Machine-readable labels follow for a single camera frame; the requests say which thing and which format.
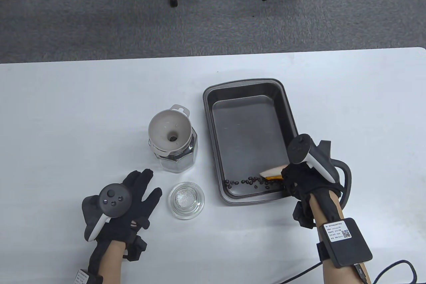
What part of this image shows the person's right hand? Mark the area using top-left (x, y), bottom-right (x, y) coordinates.
top-left (281, 162), bottom-right (341, 202)

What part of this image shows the black hand controller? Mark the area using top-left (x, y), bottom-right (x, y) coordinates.
top-left (287, 134), bottom-right (352, 204)
top-left (82, 182), bottom-right (132, 243)

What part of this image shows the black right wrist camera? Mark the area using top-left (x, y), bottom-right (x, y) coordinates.
top-left (293, 201), bottom-right (317, 229)

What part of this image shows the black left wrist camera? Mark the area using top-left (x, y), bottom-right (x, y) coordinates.
top-left (123, 235), bottom-right (147, 261)

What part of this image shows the beige plastic funnel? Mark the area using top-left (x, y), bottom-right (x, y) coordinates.
top-left (148, 105), bottom-right (193, 156)

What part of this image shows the orange handled bristle brush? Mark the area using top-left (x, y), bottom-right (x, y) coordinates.
top-left (259, 163), bottom-right (287, 181)

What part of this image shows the black right hand controller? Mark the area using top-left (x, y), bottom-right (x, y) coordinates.
top-left (287, 134), bottom-right (352, 204)

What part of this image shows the black left hand controller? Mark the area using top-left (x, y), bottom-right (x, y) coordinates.
top-left (82, 182), bottom-right (132, 243)

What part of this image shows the dark metal baking tray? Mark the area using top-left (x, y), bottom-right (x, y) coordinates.
top-left (202, 78), bottom-right (307, 205)

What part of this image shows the group of coffee beans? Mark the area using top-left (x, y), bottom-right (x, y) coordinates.
top-left (224, 174), bottom-right (283, 189)

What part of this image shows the clear glass jar lid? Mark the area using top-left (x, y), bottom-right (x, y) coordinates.
top-left (168, 181), bottom-right (205, 220)

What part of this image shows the clear glass jar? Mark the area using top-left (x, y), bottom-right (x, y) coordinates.
top-left (148, 131), bottom-right (199, 173)

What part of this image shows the black labelled right wrist box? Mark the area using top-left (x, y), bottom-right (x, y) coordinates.
top-left (316, 218), bottom-right (373, 268)

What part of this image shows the small labelled left wrist box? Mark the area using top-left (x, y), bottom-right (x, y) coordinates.
top-left (74, 269), bottom-right (104, 284)

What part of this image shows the person's right forearm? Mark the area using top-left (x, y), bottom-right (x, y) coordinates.
top-left (308, 187), bottom-right (370, 284)

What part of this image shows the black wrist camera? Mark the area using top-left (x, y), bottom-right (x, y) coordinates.
top-left (293, 201), bottom-right (317, 229)
top-left (123, 235), bottom-right (147, 261)

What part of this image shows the person's left hand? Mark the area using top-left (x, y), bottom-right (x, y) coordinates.
top-left (99, 169), bottom-right (163, 243)

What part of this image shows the person's left forearm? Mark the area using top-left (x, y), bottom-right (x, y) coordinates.
top-left (88, 239), bottom-right (127, 284)

